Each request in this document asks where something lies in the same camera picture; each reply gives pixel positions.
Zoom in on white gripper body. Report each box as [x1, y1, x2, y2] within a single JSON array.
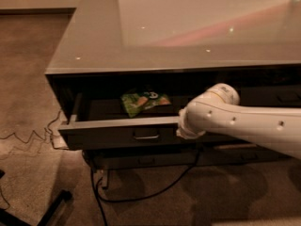
[[176, 108, 205, 139]]

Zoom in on grey drawer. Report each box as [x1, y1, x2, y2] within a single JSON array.
[[83, 148, 199, 170], [198, 143, 288, 166], [240, 85, 301, 108], [57, 91, 252, 152]]

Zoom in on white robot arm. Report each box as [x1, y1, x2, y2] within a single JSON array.
[[177, 83, 301, 159]]

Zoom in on grey cabinet with glossy top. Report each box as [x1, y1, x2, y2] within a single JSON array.
[[44, 0, 301, 190]]

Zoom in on green snack bag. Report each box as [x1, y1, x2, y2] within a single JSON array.
[[120, 90, 171, 118]]

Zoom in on black stand legs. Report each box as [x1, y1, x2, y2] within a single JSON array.
[[0, 171, 72, 226]]

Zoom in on thin black tangled cable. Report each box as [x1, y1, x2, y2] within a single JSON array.
[[0, 108, 69, 210]]

